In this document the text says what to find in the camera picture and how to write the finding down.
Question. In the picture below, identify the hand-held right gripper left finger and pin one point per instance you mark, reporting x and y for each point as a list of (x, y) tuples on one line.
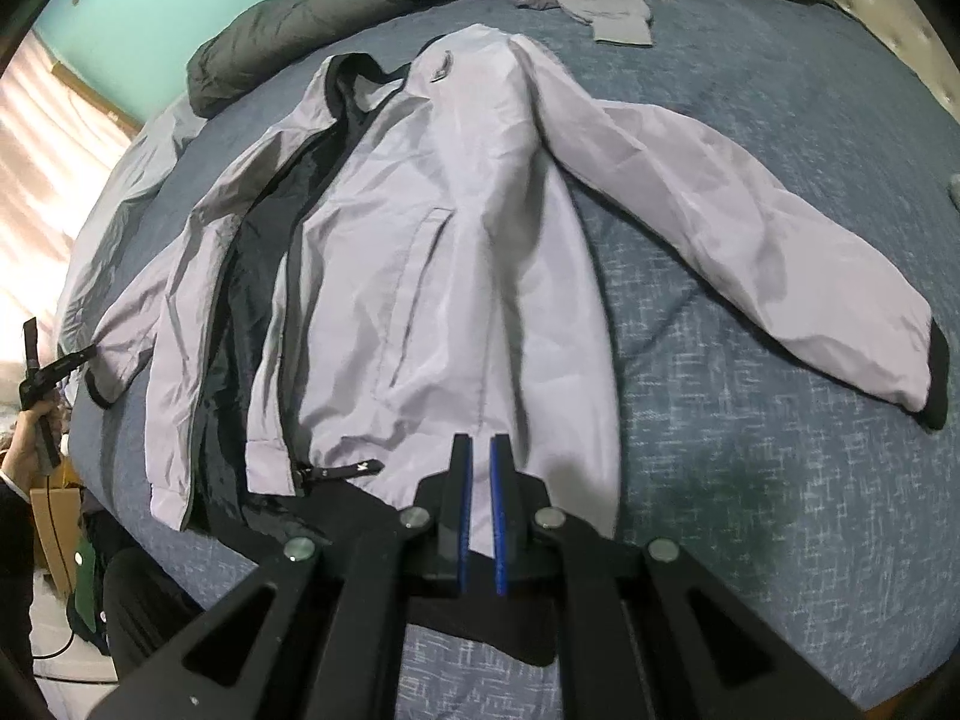
[(463, 510)]

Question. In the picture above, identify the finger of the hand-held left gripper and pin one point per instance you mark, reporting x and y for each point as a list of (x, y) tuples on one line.
[(75, 362)]

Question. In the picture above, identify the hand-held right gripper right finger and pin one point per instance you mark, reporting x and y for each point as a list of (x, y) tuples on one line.
[(499, 510)]

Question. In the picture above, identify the light grey jacket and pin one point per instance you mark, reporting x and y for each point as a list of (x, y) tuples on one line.
[(450, 240)]

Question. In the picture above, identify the person's left forearm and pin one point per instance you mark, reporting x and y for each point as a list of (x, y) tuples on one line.
[(15, 577)]

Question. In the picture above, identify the person's left hand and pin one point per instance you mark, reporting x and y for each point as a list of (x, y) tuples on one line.
[(22, 442)]

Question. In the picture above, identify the pink curtain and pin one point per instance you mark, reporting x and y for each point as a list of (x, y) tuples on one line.
[(45, 202)]

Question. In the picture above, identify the cardboard box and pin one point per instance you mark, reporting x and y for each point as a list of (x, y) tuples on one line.
[(56, 532)]

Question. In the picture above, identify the green bag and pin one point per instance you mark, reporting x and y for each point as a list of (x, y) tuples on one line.
[(84, 592)]

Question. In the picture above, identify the blue patterned bed sheet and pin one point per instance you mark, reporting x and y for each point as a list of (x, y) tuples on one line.
[(750, 465)]

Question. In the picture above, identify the grey knit pants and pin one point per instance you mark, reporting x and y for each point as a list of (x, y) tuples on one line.
[(600, 4)]

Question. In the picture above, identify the cream tufted headboard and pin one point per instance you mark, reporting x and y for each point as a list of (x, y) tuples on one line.
[(900, 15)]

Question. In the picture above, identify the wooden window frame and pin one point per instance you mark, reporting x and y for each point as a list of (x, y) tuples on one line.
[(97, 94)]

